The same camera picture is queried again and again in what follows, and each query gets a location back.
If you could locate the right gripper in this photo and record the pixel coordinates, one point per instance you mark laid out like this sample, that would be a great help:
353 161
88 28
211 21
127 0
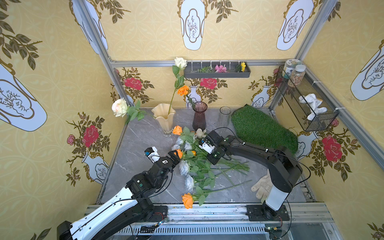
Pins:
211 153

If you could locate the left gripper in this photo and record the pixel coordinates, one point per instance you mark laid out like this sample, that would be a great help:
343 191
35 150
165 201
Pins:
174 157

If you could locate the orange rose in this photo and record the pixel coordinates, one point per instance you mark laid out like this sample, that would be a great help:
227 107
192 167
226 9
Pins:
179 153
191 139
201 194

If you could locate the orange marigold flower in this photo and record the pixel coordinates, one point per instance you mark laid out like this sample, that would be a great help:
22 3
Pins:
186 92

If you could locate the cream white rose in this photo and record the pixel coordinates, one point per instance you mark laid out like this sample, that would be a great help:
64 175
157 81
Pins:
178 71
120 108

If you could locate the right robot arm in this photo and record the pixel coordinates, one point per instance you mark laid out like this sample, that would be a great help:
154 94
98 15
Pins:
284 169

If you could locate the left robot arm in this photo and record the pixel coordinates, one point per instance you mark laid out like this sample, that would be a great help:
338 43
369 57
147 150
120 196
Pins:
130 205

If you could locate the clear glass vase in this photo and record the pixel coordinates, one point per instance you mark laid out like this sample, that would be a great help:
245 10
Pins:
224 116

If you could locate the purple ribbed glass vase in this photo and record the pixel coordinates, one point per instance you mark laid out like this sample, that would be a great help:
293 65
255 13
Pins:
199 121

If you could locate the pale blue white rose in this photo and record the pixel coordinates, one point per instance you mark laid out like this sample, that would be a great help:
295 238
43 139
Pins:
180 141

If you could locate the green artificial grass mat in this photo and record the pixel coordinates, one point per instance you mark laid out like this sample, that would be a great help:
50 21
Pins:
255 127

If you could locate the beige work glove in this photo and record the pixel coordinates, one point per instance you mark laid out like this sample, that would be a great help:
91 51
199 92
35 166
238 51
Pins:
263 187

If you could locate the cream wavy glass vase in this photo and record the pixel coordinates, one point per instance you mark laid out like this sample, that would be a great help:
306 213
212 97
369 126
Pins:
164 115

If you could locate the pink flower in tray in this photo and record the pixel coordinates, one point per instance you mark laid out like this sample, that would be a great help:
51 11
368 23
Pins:
220 69

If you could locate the yellow flower in tray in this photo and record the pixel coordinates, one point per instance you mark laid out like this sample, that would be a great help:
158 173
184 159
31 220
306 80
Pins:
243 66

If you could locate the white plush toy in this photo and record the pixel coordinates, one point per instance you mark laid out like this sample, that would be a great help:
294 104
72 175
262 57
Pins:
314 104

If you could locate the jar of coloured beads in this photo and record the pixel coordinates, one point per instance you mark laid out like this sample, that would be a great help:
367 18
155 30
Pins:
297 76

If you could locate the glass jar with label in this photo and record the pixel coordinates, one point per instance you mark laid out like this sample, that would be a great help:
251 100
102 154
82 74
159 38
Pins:
289 66

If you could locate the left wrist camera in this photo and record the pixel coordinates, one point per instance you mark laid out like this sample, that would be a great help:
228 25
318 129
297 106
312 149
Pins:
152 154

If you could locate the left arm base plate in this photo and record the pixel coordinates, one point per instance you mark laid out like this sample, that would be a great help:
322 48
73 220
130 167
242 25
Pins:
158 214

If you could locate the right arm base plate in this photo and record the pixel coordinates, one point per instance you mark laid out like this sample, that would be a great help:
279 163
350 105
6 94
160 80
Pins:
264 213

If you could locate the grey wall planter tray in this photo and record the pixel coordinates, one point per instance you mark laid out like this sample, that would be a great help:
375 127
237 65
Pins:
206 69

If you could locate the black wire wall basket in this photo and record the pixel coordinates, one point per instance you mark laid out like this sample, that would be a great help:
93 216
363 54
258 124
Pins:
290 97

